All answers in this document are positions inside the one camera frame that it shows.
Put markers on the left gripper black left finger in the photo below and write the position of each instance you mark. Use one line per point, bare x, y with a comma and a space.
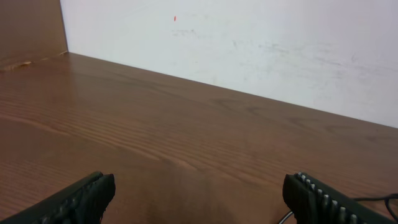
85, 201

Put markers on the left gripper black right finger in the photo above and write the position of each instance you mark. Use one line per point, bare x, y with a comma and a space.
310, 201

